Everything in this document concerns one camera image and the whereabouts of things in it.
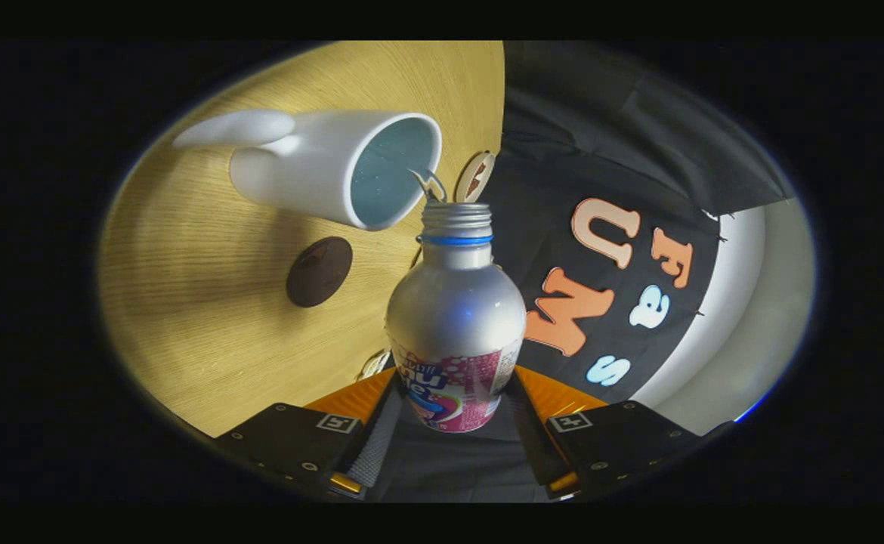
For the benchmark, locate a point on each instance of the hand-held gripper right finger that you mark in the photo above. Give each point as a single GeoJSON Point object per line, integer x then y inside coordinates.
{"type": "Point", "coordinates": [533, 446]}

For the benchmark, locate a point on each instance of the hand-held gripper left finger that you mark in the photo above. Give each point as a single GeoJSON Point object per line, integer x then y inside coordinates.
{"type": "Point", "coordinates": [381, 446]}

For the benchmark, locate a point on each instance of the silver juice bottle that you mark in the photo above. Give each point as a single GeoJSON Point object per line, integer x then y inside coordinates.
{"type": "Point", "coordinates": [453, 310]}

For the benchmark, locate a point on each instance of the dark brown round coaster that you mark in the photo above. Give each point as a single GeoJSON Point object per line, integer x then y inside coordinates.
{"type": "Point", "coordinates": [319, 272]}

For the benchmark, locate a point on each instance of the white cup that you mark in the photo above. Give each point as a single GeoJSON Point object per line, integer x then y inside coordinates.
{"type": "Point", "coordinates": [298, 166]}

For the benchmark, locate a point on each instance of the white divided snack tray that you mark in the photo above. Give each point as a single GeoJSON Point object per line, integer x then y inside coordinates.
{"type": "Point", "coordinates": [375, 365]}

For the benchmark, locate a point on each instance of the wooden table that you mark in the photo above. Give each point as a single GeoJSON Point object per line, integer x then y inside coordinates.
{"type": "Point", "coordinates": [185, 317]}

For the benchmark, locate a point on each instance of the red food pieces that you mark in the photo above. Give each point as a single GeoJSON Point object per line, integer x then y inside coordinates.
{"type": "Point", "coordinates": [476, 180]}

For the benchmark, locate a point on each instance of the small white plate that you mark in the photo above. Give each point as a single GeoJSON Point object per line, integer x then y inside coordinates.
{"type": "Point", "coordinates": [489, 159]}

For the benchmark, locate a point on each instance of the black backdrop cloth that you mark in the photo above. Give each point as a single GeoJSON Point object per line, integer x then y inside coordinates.
{"type": "Point", "coordinates": [563, 151]}

